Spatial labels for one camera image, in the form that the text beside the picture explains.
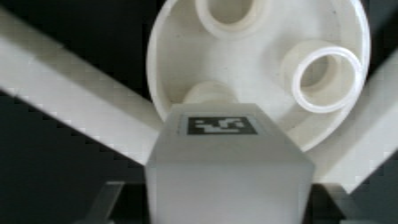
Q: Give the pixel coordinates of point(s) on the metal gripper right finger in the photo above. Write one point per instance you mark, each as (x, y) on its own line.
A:
(331, 207)

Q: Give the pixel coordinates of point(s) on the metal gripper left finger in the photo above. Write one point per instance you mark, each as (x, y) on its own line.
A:
(120, 205)

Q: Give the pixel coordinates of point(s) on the white stool leg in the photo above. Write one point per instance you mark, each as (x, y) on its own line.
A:
(228, 172)

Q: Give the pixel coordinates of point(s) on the white L-shaped fence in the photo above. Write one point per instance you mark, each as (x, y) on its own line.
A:
(54, 81)

